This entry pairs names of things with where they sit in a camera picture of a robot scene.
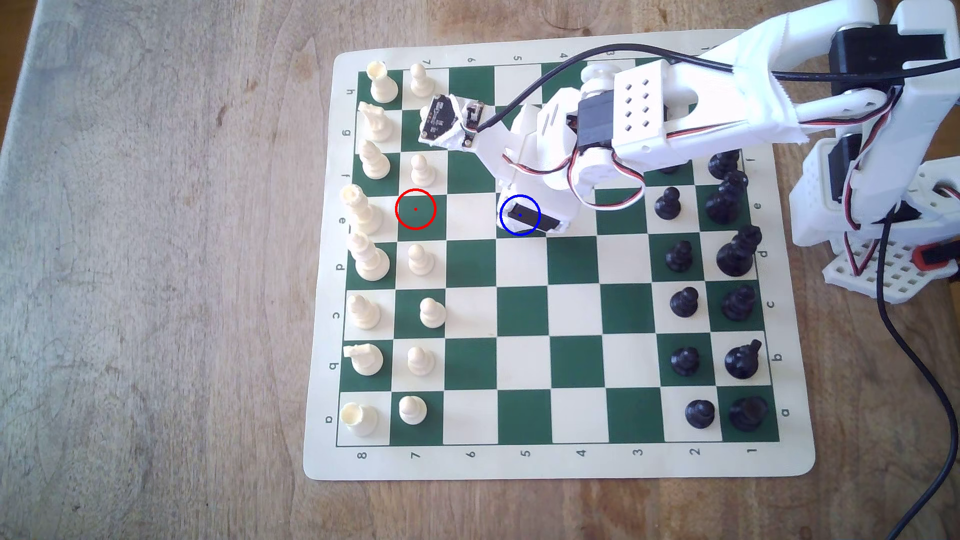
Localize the black cable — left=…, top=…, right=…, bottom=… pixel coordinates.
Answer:
left=468, top=43, right=960, bottom=540

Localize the green and cream chess mat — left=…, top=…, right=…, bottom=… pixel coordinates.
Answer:
left=303, top=28, right=817, bottom=481

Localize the white king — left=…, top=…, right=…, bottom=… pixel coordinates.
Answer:
left=339, top=184, right=384, bottom=237

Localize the black knight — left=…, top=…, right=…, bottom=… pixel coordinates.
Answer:
left=724, top=339, right=763, bottom=380

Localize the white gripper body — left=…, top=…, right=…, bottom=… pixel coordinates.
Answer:
left=474, top=86, right=584, bottom=222

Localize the white perforated base plate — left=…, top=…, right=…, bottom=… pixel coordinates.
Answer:
left=822, top=238, right=960, bottom=305

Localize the white bishop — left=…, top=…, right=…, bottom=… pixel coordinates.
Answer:
left=357, top=139, right=392, bottom=181
left=348, top=294, right=382, bottom=331

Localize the black queen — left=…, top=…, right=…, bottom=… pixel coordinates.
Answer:
left=716, top=225, right=763, bottom=278

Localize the red clamp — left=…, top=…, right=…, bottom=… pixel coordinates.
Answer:
left=911, top=241, right=960, bottom=273

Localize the black king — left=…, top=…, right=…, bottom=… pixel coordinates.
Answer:
left=705, top=170, right=750, bottom=226

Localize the white queen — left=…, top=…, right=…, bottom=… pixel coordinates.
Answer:
left=348, top=231, right=392, bottom=283

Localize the black rook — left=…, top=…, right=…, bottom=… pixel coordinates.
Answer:
left=729, top=396, right=769, bottom=432

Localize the small gripper camera module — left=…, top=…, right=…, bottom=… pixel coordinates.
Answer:
left=417, top=93, right=482, bottom=150

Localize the white rook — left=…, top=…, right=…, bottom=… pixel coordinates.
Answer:
left=365, top=61, right=400, bottom=105
left=339, top=402, right=379, bottom=438

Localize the white knight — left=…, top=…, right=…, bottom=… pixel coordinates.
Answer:
left=342, top=342, right=385, bottom=377
left=357, top=101, right=394, bottom=144

